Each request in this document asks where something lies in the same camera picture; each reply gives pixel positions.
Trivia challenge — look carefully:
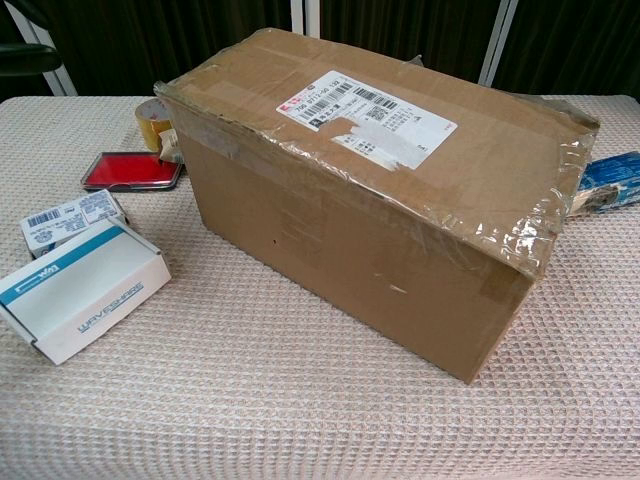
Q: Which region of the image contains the brown cardboard box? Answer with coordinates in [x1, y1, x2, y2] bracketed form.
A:
[152, 24, 601, 386]

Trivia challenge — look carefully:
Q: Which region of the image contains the white Waveshare box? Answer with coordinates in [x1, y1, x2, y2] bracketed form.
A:
[0, 217, 173, 367]

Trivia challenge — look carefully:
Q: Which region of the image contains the dark curtain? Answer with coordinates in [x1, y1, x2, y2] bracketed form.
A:
[0, 0, 640, 99]

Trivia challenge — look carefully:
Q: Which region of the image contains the blue packet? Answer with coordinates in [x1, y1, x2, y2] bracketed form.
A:
[567, 153, 640, 219]

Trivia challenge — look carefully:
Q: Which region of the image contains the red ink pad black case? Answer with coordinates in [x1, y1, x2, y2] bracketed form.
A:
[82, 151, 186, 194]

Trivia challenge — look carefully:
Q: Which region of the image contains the yellow tape roll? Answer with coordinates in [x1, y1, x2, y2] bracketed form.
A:
[135, 97, 184, 164]

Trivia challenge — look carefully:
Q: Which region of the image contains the beige waffle tablecloth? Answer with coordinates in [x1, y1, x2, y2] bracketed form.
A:
[0, 94, 640, 480]

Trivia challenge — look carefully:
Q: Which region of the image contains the white frame post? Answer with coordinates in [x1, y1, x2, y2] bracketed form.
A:
[477, 0, 519, 87]
[291, 0, 321, 32]
[0, 0, 79, 96]

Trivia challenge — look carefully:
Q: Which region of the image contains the small white barcode box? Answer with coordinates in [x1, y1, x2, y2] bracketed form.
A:
[19, 189, 129, 259]

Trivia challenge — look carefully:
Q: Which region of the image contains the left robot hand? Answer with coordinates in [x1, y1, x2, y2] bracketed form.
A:
[0, 43, 57, 72]

